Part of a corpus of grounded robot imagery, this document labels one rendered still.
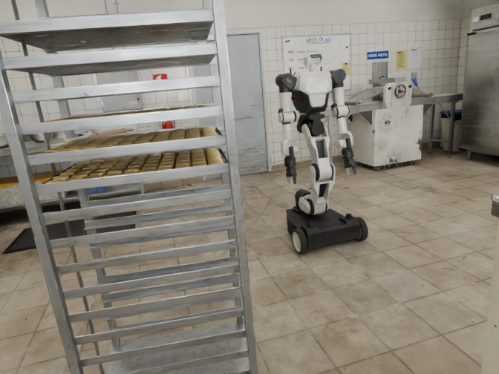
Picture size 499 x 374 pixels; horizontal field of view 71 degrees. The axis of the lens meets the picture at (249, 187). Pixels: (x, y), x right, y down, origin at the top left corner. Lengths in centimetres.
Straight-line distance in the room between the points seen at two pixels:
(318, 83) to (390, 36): 376
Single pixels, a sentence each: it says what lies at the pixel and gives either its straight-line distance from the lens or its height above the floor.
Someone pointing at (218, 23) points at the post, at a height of 147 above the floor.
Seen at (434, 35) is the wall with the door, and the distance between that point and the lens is 700.
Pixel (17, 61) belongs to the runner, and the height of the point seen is 141.
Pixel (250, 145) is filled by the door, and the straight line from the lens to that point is 542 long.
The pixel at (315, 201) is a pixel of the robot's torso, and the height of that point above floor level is 36.
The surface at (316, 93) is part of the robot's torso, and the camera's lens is 278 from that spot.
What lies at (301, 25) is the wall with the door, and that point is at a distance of 569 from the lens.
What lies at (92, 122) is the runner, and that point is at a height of 123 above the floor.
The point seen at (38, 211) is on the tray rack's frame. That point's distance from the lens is 122.
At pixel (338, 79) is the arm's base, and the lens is 293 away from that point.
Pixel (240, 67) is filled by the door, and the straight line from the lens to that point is 535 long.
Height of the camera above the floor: 129
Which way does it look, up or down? 16 degrees down
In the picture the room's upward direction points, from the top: 5 degrees counter-clockwise
